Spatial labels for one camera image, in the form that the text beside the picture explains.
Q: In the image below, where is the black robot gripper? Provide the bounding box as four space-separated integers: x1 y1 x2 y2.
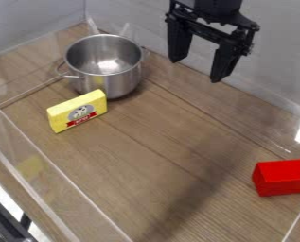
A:
166 0 260 83

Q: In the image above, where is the yellow butter box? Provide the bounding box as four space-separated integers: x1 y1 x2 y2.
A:
47 89 108 133

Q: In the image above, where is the silver metal pot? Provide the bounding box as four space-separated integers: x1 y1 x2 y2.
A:
55 34 150 99

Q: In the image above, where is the red rectangular block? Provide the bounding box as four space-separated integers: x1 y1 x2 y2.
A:
252 159 300 197

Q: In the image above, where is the clear acrylic enclosure wall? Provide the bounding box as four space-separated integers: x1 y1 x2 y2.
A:
0 0 300 242

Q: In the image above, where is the black metal stand frame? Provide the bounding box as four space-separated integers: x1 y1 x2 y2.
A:
0 203 38 242

